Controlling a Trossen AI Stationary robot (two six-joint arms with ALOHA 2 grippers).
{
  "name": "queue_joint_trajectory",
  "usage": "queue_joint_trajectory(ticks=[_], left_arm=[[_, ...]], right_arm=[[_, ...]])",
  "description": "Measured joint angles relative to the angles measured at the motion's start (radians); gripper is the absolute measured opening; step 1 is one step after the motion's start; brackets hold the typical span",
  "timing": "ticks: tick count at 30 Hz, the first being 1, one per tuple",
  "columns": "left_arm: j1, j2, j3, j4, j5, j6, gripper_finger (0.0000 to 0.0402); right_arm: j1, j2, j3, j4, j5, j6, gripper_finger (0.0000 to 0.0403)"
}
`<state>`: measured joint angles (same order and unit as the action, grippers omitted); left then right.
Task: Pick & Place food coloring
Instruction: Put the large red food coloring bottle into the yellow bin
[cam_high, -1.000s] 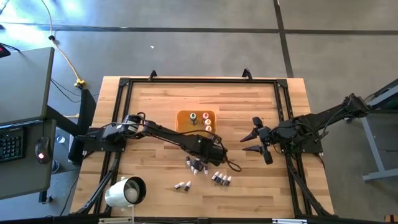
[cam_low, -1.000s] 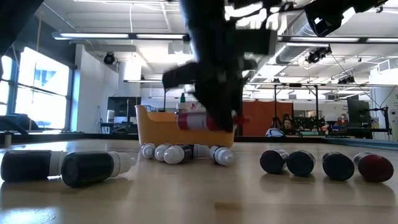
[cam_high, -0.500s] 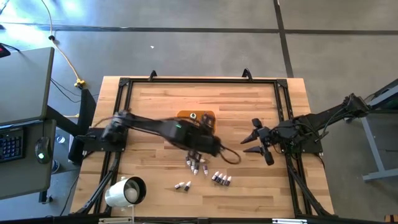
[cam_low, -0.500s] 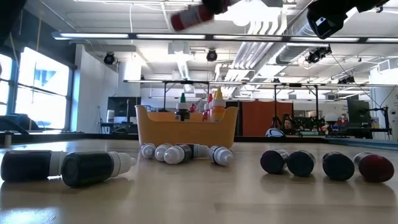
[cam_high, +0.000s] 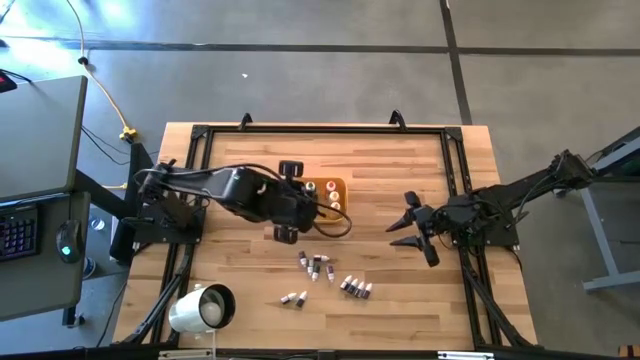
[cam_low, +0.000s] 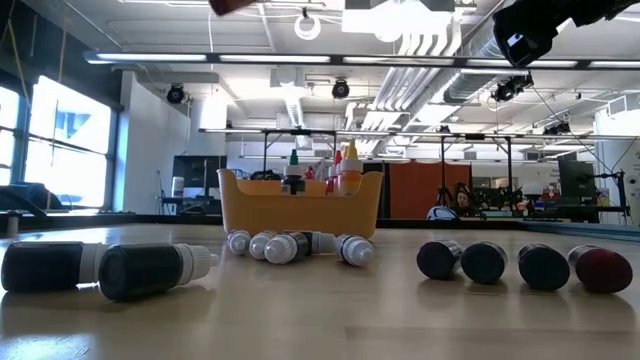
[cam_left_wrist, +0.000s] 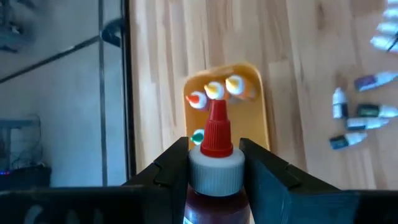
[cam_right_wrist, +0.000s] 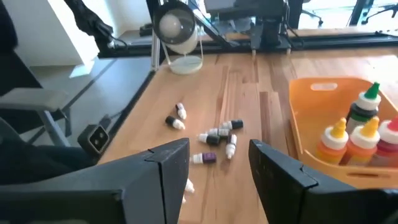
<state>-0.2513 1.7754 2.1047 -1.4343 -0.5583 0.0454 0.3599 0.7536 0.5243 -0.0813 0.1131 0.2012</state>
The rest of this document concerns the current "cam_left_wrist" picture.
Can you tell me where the black frame clamp hook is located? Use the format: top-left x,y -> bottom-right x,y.
99,17 -> 126,48

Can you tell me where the large orange yellow-tipped bottle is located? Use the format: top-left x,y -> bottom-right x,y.
224,74 -> 257,102

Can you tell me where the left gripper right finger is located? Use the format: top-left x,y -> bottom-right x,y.
239,138 -> 398,224

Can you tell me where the large red-orange colouring bottle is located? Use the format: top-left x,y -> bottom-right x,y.
185,90 -> 208,111

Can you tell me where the large green colouring bottle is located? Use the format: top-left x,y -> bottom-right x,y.
190,128 -> 205,146

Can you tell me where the orange plastic bin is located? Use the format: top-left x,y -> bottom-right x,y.
182,61 -> 271,152

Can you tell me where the large dark red colouring bottle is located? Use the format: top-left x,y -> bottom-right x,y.
182,99 -> 251,224

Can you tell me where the small green colouring bottle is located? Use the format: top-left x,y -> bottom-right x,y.
356,103 -> 398,119

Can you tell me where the small purple colouring bottle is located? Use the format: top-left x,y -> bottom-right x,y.
353,71 -> 398,93

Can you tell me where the dark equipment shelf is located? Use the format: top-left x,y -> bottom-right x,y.
0,116 -> 52,191

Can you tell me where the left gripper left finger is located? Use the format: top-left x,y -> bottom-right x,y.
0,136 -> 190,224

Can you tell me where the large yellow colouring bottle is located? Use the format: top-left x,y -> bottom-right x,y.
204,81 -> 229,101

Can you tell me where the black aluminium table frame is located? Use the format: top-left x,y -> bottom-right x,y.
121,0 -> 138,180

